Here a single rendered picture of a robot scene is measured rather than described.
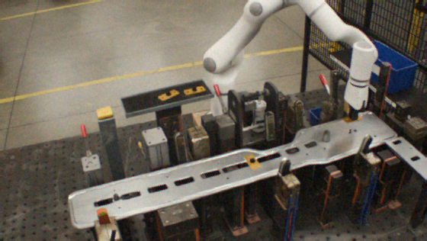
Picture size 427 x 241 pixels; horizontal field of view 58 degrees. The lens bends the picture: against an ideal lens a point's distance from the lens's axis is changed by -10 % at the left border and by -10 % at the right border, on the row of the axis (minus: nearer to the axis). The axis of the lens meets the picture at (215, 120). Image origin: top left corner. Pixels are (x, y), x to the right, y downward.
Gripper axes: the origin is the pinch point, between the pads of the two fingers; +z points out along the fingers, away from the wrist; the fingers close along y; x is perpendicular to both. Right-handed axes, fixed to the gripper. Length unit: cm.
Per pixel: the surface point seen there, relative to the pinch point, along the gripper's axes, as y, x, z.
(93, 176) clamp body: -12, -106, 7
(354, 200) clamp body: 20.5, -8.5, 28.5
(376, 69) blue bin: -27.2, 35.3, -0.8
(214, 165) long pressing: -4, -61, 9
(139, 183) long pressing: -5, -90, 9
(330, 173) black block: 17.4, -21.9, 10.4
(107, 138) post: -30, -97, 4
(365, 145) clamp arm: 17.8, -6.9, 1.4
